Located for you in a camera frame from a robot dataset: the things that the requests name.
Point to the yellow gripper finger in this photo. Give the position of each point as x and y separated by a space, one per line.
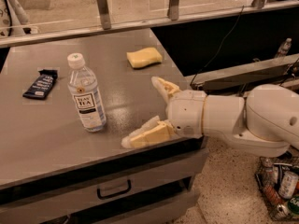
152 132
166 88

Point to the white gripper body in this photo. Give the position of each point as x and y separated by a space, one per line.
186 113

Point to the clear plastic tea bottle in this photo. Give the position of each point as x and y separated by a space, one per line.
83 86

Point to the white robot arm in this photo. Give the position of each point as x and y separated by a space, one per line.
264 123

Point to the yellow sponge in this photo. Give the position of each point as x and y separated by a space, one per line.
144 57

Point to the small clear bottle in basket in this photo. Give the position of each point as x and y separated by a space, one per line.
267 170

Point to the clear bottle on ledge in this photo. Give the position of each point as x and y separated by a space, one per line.
283 49

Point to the orange packet in basket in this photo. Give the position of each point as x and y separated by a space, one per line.
271 195

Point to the dark blue snack wrapper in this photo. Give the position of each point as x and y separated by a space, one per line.
42 86

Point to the silver can in basket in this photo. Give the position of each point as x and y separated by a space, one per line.
288 185

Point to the green can in basket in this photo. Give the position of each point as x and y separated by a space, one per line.
293 205

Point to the wire basket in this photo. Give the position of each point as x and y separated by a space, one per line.
281 164

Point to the grey drawer with black handle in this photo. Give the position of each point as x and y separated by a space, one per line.
151 187

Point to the metal railing frame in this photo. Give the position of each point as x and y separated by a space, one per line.
39 21

